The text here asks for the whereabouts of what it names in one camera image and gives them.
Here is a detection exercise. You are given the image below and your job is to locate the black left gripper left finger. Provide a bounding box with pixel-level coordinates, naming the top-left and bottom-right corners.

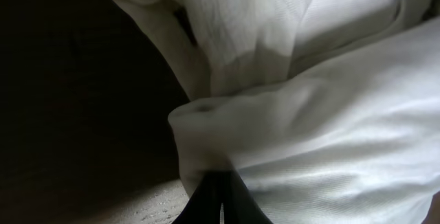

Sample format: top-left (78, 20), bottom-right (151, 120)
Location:
top-left (173, 172), bottom-right (222, 224)

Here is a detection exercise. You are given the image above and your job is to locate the white printed t-shirt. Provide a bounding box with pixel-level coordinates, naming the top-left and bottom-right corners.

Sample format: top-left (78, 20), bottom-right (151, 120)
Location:
top-left (113, 0), bottom-right (439, 223)

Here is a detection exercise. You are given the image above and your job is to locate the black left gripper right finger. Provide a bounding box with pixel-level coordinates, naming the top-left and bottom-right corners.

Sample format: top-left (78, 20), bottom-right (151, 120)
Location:
top-left (221, 171), bottom-right (272, 224)

